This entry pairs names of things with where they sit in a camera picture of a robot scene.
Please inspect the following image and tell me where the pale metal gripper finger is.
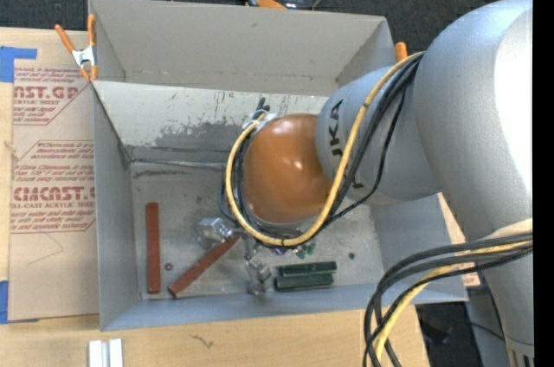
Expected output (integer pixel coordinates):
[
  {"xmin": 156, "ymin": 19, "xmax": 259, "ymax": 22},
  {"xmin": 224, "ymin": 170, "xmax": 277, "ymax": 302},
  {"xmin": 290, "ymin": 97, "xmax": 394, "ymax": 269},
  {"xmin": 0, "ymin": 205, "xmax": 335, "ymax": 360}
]
[
  {"xmin": 244, "ymin": 254, "xmax": 271, "ymax": 296},
  {"xmin": 197, "ymin": 216, "xmax": 237, "ymax": 249}
]

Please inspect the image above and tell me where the red-brown flat block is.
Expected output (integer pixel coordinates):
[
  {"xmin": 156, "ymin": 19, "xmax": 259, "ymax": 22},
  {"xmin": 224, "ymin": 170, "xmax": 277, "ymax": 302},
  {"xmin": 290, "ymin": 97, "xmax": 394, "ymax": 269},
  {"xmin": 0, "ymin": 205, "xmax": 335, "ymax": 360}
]
[
  {"xmin": 167, "ymin": 235, "xmax": 242, "ymax": 299},
  {"xmin": 145, "ymin": 202, "xmax": 163, "ymax": 294}
]

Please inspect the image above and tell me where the dark green flat block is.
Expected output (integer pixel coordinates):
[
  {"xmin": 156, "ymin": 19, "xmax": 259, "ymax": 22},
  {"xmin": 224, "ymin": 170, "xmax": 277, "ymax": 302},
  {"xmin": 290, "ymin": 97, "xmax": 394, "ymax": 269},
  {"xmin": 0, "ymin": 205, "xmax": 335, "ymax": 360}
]
[
  {"xmin": 276, "ymin": 261, "xmax": 338, "ymax": 277},
  {"xmin": 273, "ymin": 273, "xmax": 336, "ymax": 293}
]

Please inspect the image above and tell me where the grey metal bin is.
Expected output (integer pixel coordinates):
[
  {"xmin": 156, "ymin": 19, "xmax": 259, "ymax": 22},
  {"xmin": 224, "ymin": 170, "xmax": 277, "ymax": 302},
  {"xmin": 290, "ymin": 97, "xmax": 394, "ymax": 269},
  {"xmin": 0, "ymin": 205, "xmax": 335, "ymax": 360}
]
[{"xmin": 87, "ymin": 0, "xmax": 469, "ymax": 332}]

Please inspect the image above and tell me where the brown cardboard board, red print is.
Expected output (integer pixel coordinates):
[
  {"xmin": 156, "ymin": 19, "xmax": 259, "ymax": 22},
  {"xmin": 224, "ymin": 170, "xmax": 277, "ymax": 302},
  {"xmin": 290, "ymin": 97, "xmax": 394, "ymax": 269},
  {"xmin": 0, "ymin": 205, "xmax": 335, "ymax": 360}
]
[{"xmin": 0, "ymin": 26, "xmax": 101, "ymax": 324}]

